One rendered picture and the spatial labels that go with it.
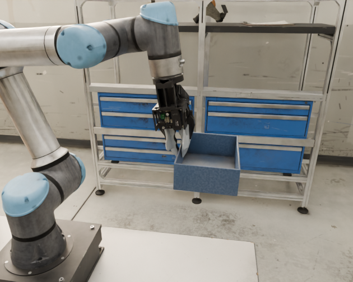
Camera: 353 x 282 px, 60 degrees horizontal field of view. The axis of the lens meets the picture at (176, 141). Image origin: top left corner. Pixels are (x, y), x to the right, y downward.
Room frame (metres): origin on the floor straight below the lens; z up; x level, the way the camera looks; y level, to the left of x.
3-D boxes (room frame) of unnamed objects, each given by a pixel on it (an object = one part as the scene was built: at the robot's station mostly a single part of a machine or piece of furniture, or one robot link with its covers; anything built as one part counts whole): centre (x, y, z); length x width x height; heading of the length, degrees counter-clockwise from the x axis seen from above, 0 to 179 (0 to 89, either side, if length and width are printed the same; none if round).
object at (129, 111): (2.16, 0.23, 0.60); 0.72 x 0.03 x 0.56; 81
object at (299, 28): (2.29, -0.45, 1.32); 1.20 x 0.45 x 0.06; 81
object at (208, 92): (2.13, -0.17, 0.91); 1.70 x 0.10 x 0.05; 81
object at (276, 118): (2.04, -0.56, 0.60); 0.72 x 0.03 x 0.56; 81
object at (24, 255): (0.70, 0.40, 0.85); 0.15 x 0.15 x 0.10
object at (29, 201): (0.70, 0.40, 0.97); 0.13 x 0.12 x 0.14; 163
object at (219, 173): (0.70, -0.08, 1.10); 0.20 x 0.15 x 0.07; 171
